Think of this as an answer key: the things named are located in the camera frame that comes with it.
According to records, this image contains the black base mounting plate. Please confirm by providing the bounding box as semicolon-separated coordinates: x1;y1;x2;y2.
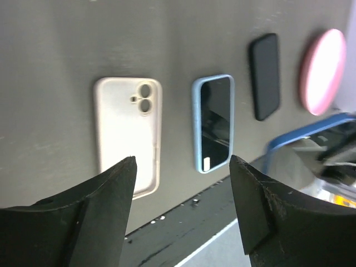
119;176;236;266

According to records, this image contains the light blue phone case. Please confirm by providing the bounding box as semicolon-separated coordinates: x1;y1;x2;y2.
191;74;235;174

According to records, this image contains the black phone case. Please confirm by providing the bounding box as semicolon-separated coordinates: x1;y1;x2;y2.
248;33;280;121

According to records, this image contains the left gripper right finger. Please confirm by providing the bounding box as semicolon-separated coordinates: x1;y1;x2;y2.
229;155;355;266

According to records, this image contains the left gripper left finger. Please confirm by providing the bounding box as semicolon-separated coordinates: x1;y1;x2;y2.
1;156;137;266

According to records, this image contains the beige phone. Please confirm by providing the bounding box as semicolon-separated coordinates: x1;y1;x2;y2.
93;77;162;199

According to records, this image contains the pink plate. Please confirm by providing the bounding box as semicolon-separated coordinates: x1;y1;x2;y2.
298;28;347;116

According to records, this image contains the blue edged black phone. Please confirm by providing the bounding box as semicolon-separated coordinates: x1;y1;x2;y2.
261;113;355;208

